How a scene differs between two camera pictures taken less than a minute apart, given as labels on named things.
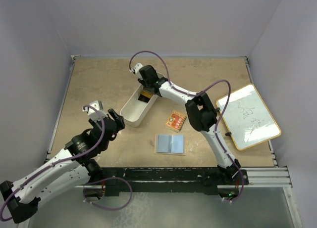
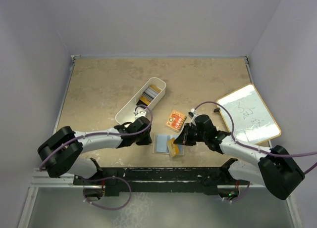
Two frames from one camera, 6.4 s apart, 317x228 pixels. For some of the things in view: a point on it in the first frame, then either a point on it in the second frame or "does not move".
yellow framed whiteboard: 246,117 does not move
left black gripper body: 119,127 to 142,139
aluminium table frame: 196,152 does not move
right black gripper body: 145,83 to 201,136
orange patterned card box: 176,121 does not move
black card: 143,98 to 139,102
